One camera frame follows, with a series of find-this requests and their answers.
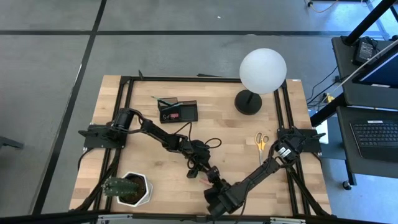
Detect black side desk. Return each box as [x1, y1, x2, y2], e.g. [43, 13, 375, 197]
[336, 105, 398, 187]
[331, 36, 398, 110]

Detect black mesh desk organizer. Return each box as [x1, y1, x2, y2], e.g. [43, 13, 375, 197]
[157, 97, 199, 124]

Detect orange floor cable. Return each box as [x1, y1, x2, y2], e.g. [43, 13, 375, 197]
[306, 0, 340, 14]

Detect black power adapter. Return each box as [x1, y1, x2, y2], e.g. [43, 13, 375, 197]
[353, 37, 379, 65]

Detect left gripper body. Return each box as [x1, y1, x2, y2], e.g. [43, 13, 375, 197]
[185, 139, 214, 169]

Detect cactus in white pot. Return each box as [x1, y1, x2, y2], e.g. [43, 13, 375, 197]
[101, 171, 154, 208]

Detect black rig crossbar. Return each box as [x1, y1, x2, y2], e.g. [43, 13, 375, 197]
[0, 210, 398, 224]

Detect grey furniture foot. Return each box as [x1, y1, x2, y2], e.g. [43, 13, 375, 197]
[0, 136, 24, 151]

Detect yellow-handled scissors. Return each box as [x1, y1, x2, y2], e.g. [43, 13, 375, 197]
[254, 131, 270, 166]

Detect black keyboard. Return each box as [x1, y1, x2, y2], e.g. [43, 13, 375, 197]
[349, 119, 398, 163]

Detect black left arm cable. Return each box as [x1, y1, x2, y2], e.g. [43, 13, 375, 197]
[173, 121, 223, 150]

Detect black floor cables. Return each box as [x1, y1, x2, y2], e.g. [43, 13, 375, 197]
[306, 65, 343, 106]

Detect white globe table lamp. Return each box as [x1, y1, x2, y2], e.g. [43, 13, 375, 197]
[234, 48, 287, 116]

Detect black rig post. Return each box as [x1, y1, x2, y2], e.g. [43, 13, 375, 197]
[341, 0, 398, 46]

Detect black aluminium table frame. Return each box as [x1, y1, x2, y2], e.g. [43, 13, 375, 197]
[70, 70, 332, 218]

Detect dark computer monitor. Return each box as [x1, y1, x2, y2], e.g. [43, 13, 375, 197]
[352, 46, 398, 90]

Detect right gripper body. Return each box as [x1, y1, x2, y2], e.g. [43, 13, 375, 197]
[207, 183, 247, 219]

